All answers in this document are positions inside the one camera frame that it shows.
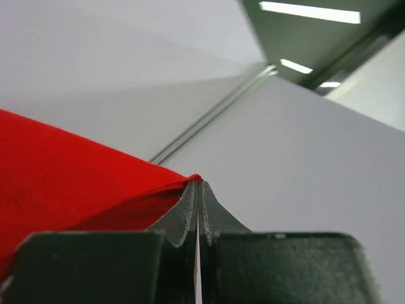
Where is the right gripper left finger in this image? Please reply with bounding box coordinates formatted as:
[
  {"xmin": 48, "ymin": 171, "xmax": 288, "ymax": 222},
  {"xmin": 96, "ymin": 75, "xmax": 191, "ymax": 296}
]
[{"xmin": 148, "ymin": 180, "xmax": 198, "ymax": 303}]

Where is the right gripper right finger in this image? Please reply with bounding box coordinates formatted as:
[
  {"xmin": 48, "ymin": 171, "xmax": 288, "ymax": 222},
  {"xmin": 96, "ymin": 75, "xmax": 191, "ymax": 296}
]
[{"xmin": 198, "ymin": 180, "xmax": 250, "ymax": 303}]

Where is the red t shirt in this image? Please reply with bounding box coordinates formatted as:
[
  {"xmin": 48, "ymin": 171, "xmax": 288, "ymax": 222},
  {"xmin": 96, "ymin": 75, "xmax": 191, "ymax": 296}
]
[{"xmin": 1, "ymin": 110, "xmax": 200, "ymax": 277}]

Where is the aluminium rail frame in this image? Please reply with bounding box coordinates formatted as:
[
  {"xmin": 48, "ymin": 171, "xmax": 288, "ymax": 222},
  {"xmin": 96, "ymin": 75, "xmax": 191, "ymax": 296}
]
[{"xmin": 148, "ymin": 64, "xmax": 278, "ymax": 165}]

